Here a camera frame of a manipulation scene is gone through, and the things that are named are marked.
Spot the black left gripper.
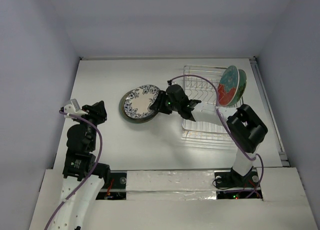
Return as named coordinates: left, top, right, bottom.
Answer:
left=74, top=100, right=108, bottom=149

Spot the blue floral white plate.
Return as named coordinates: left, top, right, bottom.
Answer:
left=124, top=85, right=160, bottom=119

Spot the grey reindeer pattern plate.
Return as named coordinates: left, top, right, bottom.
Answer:
left=118, top=90, right=158, bottom=124

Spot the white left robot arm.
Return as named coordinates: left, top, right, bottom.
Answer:
left=45, top=99, right=111, bottom=229

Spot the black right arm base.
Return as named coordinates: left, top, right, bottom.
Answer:
left=212, top=168, right=260, bottom=190

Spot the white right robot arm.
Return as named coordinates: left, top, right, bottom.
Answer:
left=149, top=85, right=268, bottom=186

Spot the plain teal plate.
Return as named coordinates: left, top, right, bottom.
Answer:
left=118, top=88, right=159, bottom=124

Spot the red and teal plate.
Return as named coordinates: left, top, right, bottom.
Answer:
left=217, top=65, right=240, bottom=107

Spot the foil covered front block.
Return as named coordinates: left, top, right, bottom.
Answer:
left=125, top=170, right=217, bottom=201

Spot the green rimmed plate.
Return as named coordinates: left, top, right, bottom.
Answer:
left=235, top=69, right=247, bottom=103

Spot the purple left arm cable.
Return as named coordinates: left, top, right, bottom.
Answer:
left=44, top=111, right=103, bottom=230

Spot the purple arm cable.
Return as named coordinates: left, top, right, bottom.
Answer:
left=44, top=111, right=103, bottom=230
left=167, top=75, right=265, bottom=199

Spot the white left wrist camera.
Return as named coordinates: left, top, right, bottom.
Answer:
left=61, top=99, right=87, bottom=119

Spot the wire dish rack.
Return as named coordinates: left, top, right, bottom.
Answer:
left=182, top=65, right=230, bottom=141

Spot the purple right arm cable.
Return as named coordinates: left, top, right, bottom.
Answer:
left=167, top=75, right=265, bottom=199

